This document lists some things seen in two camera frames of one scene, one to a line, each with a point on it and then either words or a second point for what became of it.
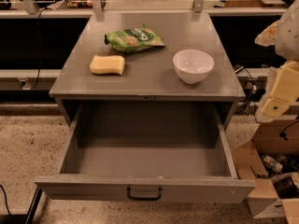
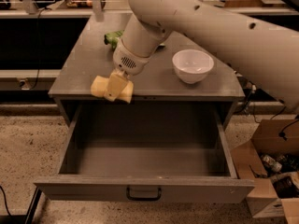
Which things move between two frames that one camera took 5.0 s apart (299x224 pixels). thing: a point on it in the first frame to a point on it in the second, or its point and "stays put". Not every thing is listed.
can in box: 272,163 stays put
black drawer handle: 136,198 stays put
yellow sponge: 107,64 to 99,87
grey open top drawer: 147,151 stays put
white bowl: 192,65 stays put
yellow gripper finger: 285,91 to 117,82
